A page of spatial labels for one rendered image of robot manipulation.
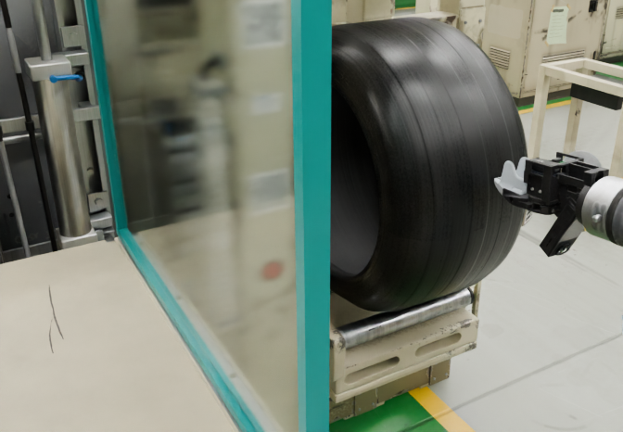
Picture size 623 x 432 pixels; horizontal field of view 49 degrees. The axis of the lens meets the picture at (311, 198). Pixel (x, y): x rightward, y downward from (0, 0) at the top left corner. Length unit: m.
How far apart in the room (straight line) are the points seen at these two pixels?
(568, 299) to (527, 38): 2.97
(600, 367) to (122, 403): 2.43
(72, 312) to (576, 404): 2.16
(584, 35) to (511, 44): 0.69
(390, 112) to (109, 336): 0.60
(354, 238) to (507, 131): 0.54
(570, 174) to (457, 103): 0.23
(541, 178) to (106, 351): 0.68
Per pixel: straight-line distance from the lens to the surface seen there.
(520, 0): 5.85
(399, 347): 1.41
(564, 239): 1.13
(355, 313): 1.60
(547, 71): 3.96
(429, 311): 1.44
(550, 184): 1.08
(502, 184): 1.18
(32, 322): 0.84
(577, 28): 6.23
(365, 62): 1.20
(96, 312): 0.83
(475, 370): 2.78
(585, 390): 2.81
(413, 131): 1.13
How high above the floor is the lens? 1.71
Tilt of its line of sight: 25 degrees down
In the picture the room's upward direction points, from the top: straight up
